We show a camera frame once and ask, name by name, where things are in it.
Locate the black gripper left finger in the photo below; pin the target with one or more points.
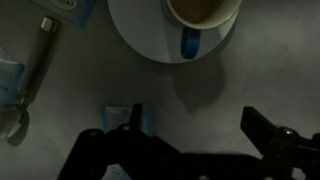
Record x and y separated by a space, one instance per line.
133 153

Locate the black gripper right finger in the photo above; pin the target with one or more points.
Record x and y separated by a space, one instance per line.
286 156

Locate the white round plate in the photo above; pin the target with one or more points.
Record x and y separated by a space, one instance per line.
140 26

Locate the small blue white sachet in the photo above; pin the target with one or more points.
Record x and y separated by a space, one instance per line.
116 116

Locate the blue white paper packet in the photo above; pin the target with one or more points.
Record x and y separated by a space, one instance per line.
8 80

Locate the blue packet with oval logo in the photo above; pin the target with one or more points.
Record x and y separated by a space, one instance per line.
73 10

